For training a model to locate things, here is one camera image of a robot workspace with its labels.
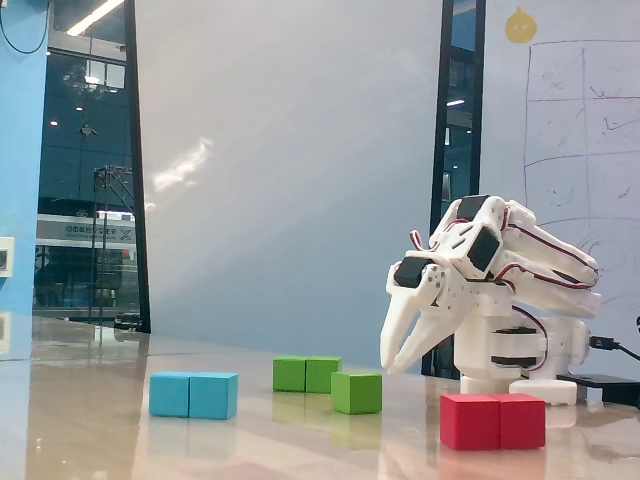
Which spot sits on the black window frame post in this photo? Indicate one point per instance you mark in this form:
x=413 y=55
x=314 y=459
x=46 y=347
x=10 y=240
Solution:
x=446 y=75
x=135 y=150
x=479 y=75

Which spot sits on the small green cube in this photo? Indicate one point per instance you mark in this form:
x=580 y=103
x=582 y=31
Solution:
x=356 y=395

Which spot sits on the whiteboard with marker sketches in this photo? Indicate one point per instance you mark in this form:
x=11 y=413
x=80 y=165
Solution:
x=560 y=125

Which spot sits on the long green block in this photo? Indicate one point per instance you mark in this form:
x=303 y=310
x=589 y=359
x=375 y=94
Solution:
x=300 y=375

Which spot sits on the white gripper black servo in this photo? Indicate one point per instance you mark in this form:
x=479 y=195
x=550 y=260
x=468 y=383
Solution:
x=429 y=296

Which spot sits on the metal lattice tower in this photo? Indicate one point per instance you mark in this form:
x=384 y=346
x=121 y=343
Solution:
x=107 y=172

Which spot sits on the long red block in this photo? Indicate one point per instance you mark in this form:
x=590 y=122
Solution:
x=490 y=422

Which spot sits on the yellow round sticker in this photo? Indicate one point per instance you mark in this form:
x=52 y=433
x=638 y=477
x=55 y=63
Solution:
x=521 y=27

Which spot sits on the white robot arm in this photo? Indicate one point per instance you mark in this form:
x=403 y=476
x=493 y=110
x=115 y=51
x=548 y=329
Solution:
x=475 y=340

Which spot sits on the long blue block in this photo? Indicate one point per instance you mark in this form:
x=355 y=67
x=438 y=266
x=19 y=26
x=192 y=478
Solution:
x=192 y=397

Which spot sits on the white wall socket panel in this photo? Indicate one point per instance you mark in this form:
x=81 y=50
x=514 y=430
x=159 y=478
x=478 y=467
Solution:
x=6 y=257

